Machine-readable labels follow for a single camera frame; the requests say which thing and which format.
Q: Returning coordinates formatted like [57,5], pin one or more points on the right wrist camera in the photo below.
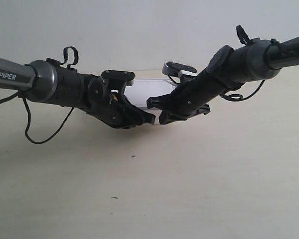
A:
[174,69]

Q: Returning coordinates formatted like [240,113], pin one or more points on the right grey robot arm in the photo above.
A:
[228,70]

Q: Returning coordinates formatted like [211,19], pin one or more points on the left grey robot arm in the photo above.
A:
[47,82]

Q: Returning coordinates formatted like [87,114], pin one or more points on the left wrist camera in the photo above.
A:
[116,77]

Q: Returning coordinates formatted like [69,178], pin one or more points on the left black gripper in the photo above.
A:
[109,105]

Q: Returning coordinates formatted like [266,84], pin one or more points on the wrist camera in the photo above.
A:
[116,77]
[174,69]

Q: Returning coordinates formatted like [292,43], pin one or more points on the white lidded plastic container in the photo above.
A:
[142,89]

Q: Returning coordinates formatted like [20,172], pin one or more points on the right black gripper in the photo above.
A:
[187,99]

